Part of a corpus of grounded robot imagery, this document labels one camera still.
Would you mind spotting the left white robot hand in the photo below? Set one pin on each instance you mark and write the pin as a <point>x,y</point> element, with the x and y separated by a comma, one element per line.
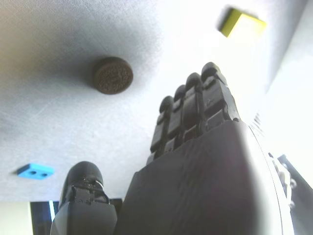
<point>195,183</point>

